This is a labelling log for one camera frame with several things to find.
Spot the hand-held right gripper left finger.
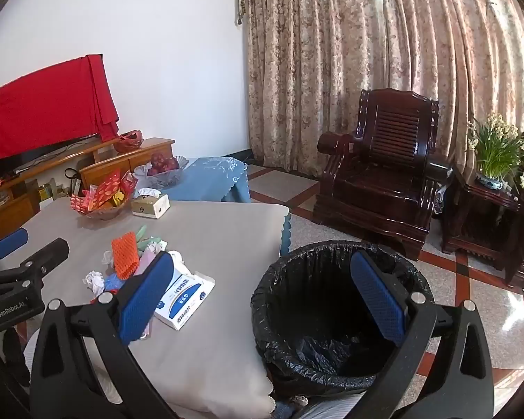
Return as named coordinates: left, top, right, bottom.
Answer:
left=30, top=251, right=177, bottom=419

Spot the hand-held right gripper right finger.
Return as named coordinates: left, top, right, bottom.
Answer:
left=350, top=251, right=495, bottom=419

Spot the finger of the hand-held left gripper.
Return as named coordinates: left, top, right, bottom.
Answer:
left=0, top=238, right=71, bottom=291
left=0, top=228, right=30, bottom=271

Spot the white and blue packet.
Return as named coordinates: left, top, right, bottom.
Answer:
left=154, top=251, right=216, bottom=331

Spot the blue plastic cover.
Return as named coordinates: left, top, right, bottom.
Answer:
left=102, top=273, right=125, bottom=293

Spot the pink plastic bag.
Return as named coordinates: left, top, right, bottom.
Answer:
left=133, top=249, right=158, bottom=278

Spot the orange foam net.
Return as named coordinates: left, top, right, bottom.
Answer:
left=112, top=232, right=140, bottom=280

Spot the white tissue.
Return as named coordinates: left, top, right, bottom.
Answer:
left=85, top=271, right=105, bottom=294

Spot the waste bin with black liner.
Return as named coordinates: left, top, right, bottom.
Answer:
left=250, top=240, right=437, bottom=404

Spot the glass snack bowl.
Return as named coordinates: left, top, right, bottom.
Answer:
left=72, top=198, right=129, bottom=221

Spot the black television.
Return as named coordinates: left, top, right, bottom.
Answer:
left=0, top=134, right=101, bottom=179

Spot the tissue box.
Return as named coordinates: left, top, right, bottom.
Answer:
left=132, top=188, right=171, bottom=220

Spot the wooden television cabinet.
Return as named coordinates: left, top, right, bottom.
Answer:
left=0, top=137, right=175, bottom=243

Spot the dark wooden side table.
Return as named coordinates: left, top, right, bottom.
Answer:
left=441, top=170, right=524, bottom=271

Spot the glass fruit bowl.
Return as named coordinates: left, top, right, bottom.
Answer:
left=134, top=156, right=190, bottom=189

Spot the red cloth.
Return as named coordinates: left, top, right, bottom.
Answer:
left=0, top=53, right=119, bottom=193

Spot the red basket ornament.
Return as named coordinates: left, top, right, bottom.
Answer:
left=113, top=130, right=144, bottom=154

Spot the blue and white plant pot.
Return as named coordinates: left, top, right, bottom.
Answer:
left=475, top=172, right=507, bottom=191

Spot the green flowering plant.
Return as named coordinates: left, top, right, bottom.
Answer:
left=467, top=113, right=524, bottom=182

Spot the floral beige curtain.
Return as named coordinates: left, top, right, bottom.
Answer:
left=240, top=0, right=524, bottom=184

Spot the black cable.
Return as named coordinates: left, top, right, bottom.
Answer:
left=63, top=168, right=81, bottom=195

